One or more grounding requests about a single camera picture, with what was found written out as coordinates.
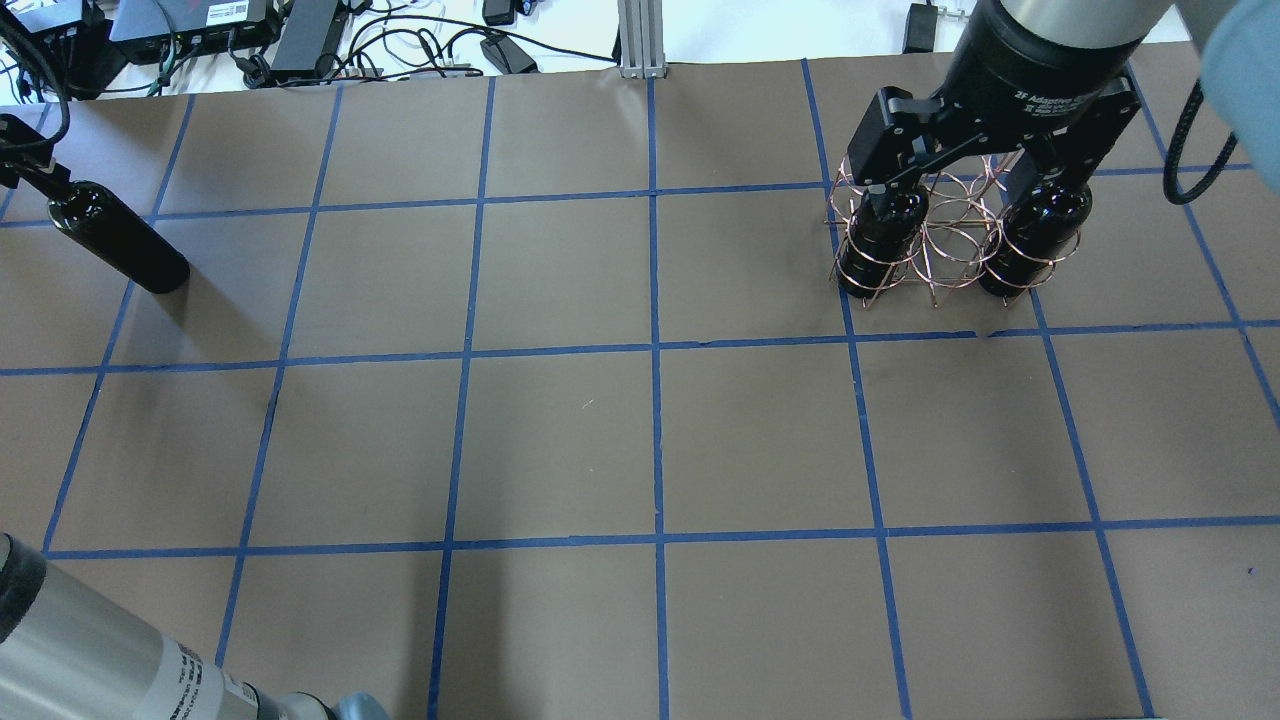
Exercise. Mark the dark wine bottle left slot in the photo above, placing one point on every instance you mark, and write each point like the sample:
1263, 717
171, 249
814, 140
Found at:
879, 239

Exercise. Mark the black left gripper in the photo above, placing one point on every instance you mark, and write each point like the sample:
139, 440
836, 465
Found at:
22, 163

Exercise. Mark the dark wine bottle right slot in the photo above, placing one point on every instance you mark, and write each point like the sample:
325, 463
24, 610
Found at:
1035, 233

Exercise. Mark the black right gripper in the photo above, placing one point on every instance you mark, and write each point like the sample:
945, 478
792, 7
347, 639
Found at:
1030, 85

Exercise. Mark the aluminium frame post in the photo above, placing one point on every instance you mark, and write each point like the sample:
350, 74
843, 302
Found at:
640, 29

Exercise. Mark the black power adapter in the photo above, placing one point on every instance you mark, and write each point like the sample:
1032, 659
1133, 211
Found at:
310, 35

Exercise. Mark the copper wire wine basket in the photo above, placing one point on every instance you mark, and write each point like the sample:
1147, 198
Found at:
958, 235

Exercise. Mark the black electronics box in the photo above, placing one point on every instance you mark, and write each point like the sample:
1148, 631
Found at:
147, 32

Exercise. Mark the dark wine bottle carried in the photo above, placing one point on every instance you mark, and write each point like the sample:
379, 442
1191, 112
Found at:
94, 217

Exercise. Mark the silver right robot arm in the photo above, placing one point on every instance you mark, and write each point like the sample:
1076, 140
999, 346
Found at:
1238, 61

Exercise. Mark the dark wine bottle slot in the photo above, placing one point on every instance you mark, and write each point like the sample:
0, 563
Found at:
1035, 233
879, 239

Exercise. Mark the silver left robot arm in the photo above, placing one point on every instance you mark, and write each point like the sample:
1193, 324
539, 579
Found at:
68, 651

